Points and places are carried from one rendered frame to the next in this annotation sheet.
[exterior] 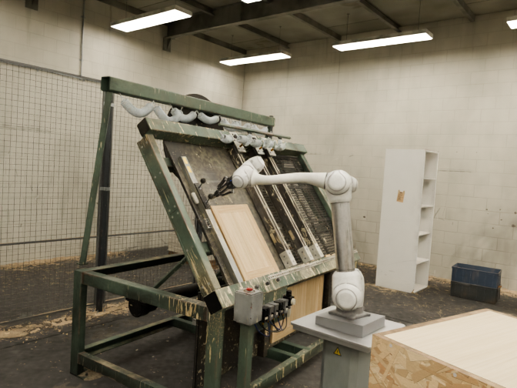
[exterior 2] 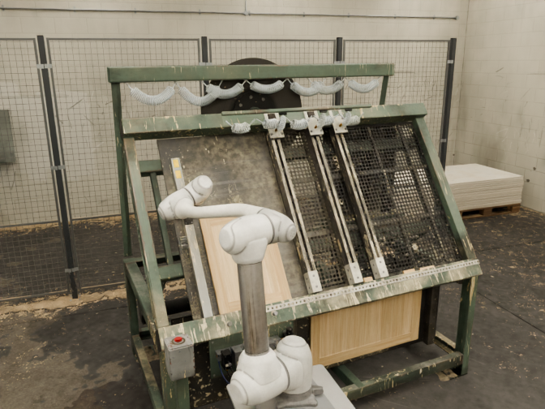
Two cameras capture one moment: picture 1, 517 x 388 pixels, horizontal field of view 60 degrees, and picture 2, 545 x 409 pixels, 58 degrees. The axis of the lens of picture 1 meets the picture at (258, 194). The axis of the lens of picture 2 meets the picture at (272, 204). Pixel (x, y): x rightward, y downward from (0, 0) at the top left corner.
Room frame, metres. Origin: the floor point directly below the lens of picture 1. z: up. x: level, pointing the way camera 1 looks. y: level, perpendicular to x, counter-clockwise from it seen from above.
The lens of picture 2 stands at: (1.01, -1.50, 2.22)
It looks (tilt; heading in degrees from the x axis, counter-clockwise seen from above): 16 degrees down; 33
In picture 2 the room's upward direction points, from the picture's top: 1 degrees counter-clockwise
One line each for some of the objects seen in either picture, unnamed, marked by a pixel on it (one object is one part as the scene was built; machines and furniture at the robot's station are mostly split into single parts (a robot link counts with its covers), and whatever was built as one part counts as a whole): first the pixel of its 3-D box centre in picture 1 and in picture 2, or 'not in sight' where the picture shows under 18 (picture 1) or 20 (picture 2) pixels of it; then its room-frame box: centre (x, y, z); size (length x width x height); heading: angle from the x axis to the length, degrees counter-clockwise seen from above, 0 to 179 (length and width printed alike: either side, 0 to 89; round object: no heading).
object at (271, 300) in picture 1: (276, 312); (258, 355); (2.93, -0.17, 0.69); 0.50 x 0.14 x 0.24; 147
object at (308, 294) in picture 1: (299, 297); (367, 317); (3.91, -0.42, 0.52); 0.90 x 0.02 x 0.55; 147
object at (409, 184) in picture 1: (407, 219); not in sight; (6.78, -2.25, 1.03); 0.61 x 0.58 x 2.05; 141
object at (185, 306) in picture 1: (232, 307); (292, 313); (3.87, 0.16, 0.41); 2.20 x 1.38 x 0.83; 147
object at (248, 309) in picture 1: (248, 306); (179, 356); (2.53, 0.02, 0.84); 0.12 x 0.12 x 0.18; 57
